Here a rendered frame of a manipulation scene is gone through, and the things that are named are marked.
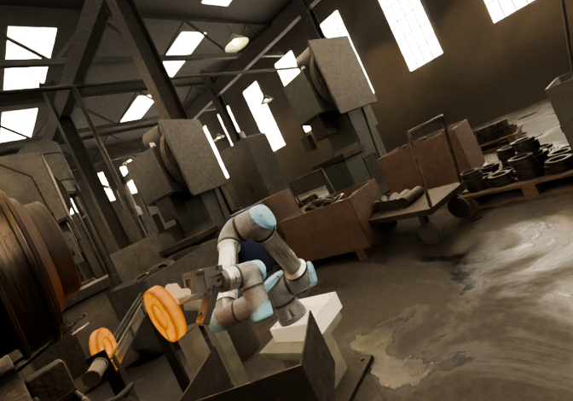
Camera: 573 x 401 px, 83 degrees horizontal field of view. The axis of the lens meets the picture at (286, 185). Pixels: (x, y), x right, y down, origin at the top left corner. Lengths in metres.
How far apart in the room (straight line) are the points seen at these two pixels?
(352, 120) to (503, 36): 6.92
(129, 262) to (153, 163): 1.66
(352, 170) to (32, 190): 4.38
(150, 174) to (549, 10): 10.78
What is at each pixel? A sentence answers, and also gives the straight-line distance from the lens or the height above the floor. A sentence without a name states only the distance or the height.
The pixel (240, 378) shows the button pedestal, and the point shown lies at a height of 0.11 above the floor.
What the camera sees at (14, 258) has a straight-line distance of 0.91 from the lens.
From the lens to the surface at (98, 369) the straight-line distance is 1.52.
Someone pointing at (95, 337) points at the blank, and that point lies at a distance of 1.60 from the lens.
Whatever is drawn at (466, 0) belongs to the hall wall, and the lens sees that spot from 12.41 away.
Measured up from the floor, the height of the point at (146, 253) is 0.89.
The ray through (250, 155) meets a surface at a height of 1.66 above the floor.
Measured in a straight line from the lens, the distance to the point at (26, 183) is 3.90.
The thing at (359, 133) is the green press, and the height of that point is 1.21.
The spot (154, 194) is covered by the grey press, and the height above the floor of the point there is 1.58.
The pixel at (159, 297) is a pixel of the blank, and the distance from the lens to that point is 0.95.
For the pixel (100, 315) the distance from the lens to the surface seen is 3.79.
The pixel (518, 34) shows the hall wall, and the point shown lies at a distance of 12.09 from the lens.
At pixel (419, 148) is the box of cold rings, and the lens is 4.33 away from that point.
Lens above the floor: 1.02
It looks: 1 degrees down
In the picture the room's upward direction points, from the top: 25 degrees counter-clockwise
